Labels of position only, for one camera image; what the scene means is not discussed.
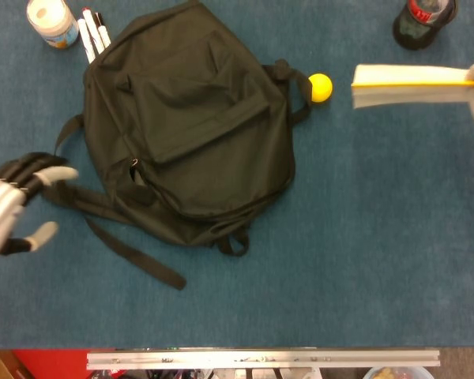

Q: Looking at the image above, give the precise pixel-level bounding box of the yellow ball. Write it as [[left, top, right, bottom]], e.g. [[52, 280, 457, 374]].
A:
[[307, 73, 334, 104]]

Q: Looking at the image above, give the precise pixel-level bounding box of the clear bottle with red label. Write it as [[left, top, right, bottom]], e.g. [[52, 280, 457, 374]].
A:
[[406, 0, 451, 24]]

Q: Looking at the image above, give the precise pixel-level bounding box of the white marker pen red cap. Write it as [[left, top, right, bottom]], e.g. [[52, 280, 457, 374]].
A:
[[81, 6, 105, 55]]

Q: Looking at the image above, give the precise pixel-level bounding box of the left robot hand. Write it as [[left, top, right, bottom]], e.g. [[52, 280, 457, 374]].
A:
[[0, 152, 80, 265]]

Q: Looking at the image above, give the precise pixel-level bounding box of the red box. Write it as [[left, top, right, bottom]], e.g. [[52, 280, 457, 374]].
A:
[[13, 348, 115, 379]]

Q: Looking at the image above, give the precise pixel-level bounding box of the black fabric backpack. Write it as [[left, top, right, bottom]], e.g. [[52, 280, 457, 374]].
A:
[[39, 0, 313, 291]]

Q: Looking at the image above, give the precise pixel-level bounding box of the blue carpet table cover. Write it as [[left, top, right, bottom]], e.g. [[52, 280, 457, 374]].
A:
[[0, 0, 474, 351]]

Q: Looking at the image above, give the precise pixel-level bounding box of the pale tub with yellow contents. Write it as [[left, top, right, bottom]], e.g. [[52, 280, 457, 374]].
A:
[[362, 366, 435, 379]]

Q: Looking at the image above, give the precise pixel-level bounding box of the aluminium profile rail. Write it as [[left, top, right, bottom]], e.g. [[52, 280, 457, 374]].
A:
[[86, 348, 442, 371]]

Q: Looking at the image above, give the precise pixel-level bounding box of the black mesh cup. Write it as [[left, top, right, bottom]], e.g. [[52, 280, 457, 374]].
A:
[[392, 0, 459, 51]]

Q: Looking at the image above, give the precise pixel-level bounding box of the white plastic jar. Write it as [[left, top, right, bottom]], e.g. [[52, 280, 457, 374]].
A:
[[26, 0, 80, 50]]

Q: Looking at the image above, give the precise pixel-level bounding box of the white book with yellow band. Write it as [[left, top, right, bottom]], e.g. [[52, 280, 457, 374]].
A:
[[350, 64, 474, 111]]

